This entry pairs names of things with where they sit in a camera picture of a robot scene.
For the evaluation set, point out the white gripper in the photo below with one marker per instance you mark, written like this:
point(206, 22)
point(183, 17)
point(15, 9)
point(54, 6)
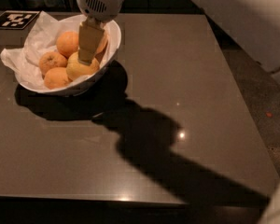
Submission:
point(100, 6)

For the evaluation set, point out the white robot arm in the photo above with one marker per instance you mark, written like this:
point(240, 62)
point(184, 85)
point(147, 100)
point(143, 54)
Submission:
point(204, 119)

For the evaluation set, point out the white ceramic bowl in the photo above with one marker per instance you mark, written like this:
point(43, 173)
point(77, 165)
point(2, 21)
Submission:
point(83, 83)

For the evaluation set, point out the left low orange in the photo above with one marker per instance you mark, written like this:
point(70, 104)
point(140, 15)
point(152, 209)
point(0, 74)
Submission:
point(51, 59)

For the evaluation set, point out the white crumpled paper liner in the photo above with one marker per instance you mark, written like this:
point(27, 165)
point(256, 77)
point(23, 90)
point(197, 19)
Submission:
point(42, 38)

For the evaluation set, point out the black white fiducial marker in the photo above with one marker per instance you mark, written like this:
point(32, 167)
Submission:
point(16, 20)

